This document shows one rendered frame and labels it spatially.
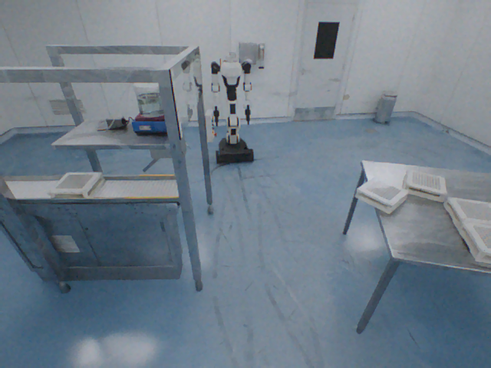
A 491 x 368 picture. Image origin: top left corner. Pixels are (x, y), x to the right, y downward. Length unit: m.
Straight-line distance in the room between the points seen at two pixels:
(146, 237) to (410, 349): 2.03
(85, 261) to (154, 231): 0.69
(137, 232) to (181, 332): 0.79
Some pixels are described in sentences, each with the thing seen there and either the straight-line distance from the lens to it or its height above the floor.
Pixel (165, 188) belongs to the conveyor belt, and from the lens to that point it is 1.86.
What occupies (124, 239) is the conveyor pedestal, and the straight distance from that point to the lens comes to 2.15.
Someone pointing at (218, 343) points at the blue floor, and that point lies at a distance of 2.10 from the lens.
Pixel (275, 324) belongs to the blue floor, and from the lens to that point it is 2.16.
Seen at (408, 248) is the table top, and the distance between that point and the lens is 1.69.
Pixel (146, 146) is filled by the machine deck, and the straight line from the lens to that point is 1.47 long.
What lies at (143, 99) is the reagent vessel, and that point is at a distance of 1.56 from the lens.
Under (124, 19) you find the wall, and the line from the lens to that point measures 5.27.
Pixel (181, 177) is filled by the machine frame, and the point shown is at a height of 1.12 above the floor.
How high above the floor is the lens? 1.92
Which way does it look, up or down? 34 degrees down
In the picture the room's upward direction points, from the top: 1 degrees clockwise
